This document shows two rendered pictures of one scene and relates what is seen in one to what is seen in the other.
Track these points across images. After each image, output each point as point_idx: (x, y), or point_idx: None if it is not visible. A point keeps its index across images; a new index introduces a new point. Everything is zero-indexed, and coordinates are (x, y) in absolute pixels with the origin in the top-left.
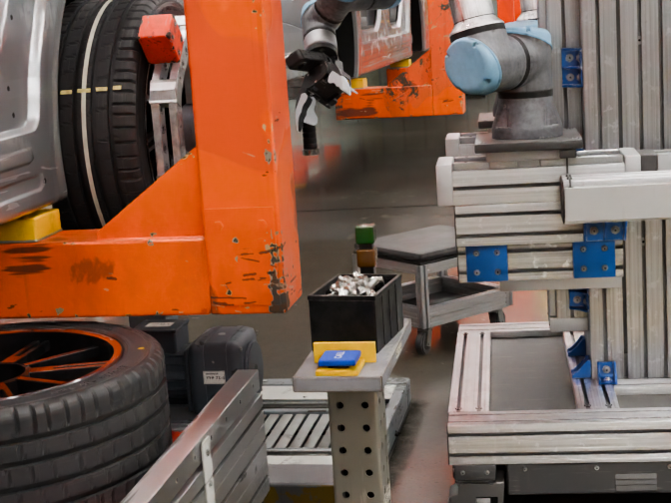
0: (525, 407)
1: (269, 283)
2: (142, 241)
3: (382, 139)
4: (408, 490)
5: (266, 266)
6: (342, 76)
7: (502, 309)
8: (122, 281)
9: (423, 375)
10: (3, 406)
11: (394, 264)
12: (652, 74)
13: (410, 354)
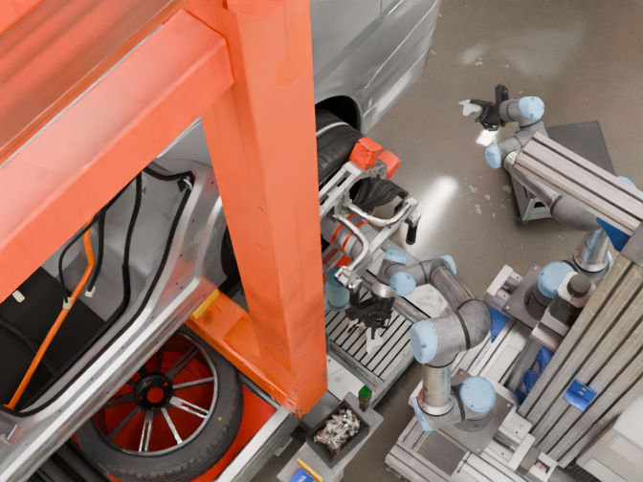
0: (443, 449)
1: (293, 413)
2: (239, 360)
3: None
4: (389, 415)
5: (292, 409)
6: (371, 339)
7: (626, 168)
8: (232, 359)
9: (498, 259)
10: (132, 468)
11: None
12: (566, 422)
13: (514, 217)
